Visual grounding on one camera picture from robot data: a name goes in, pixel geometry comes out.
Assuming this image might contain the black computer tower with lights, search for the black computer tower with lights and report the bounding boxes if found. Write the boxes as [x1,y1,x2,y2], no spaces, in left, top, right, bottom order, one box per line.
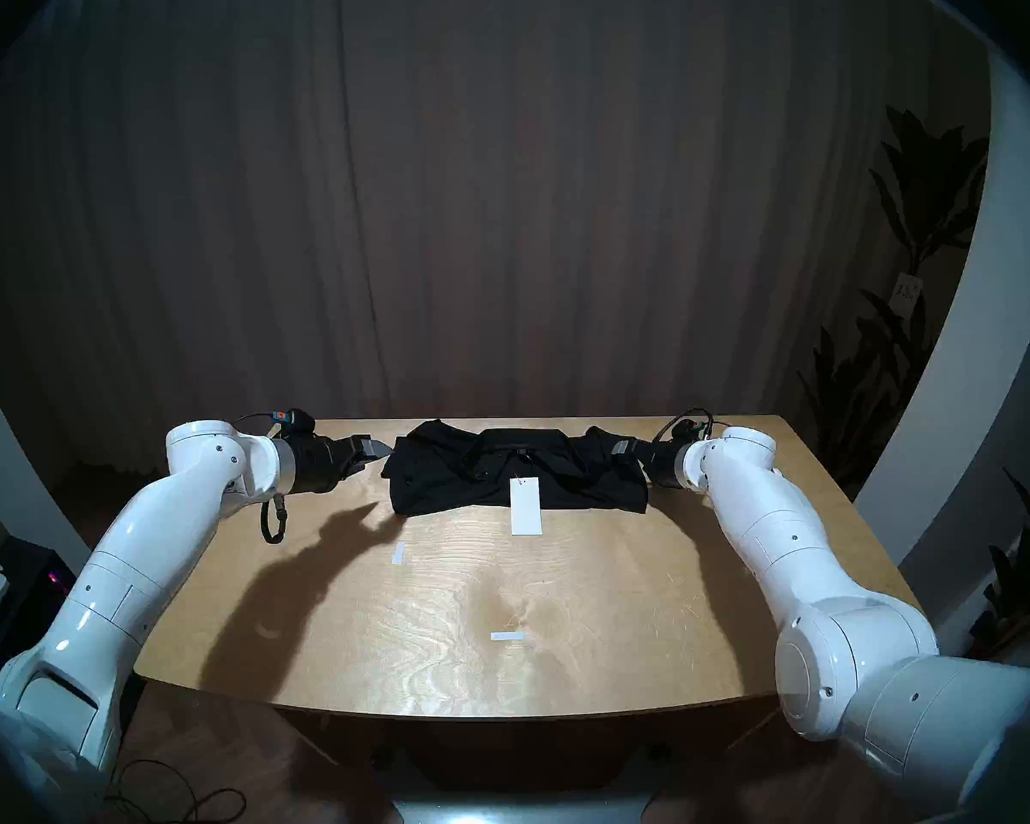
[0,535,80,662]

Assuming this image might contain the black t-shirt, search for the black t-shirt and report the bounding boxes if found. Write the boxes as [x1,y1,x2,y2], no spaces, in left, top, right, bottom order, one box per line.
[380,419,651,518]

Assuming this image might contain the white paper hang tag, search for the white paper hang tag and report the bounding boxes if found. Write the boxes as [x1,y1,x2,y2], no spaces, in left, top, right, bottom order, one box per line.
[510,477,544,537]

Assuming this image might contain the light wooden table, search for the light wooden table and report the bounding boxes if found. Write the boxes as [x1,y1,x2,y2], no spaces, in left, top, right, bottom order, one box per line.
[133,415,936,789]

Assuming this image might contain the black floor cables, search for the black floor cables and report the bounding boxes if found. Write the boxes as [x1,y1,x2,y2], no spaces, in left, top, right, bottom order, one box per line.
[106,758,250,824]

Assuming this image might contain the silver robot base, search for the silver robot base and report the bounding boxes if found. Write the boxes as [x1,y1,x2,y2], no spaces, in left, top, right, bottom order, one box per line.
[376,745,663,824]

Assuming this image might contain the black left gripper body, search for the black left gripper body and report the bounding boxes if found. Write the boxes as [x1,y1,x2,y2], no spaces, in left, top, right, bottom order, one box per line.
[287,432,372,495]

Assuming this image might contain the tall dark leafy plant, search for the tall dark leafy plant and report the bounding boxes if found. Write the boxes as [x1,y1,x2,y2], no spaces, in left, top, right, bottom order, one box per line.
[794,106,992,499]

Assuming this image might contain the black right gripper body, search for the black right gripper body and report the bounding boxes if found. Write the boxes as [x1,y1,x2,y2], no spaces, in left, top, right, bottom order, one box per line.
[639,436,698,491]

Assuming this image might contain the brown pleated curtain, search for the brown pleated curtain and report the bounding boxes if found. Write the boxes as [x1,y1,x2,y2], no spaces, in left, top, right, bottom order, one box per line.
[0,0,990,493]

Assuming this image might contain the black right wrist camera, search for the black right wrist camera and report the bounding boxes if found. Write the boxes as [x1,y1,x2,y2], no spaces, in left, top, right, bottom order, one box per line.
[668,408,715,445]

